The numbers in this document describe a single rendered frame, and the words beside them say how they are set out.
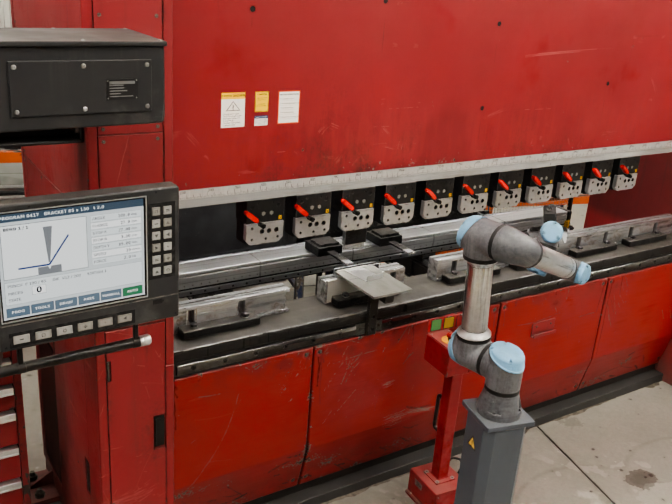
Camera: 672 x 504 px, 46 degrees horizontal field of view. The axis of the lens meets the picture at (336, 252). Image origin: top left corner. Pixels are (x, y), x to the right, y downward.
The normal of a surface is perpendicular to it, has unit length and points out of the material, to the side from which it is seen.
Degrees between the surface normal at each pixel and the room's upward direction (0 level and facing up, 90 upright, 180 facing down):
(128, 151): 90
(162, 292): 90
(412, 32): 90
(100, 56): 90
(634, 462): 0
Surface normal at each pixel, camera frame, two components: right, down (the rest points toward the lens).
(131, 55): 0.57, 0.33
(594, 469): 0.07, -0.93
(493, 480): 0.33, 0.36
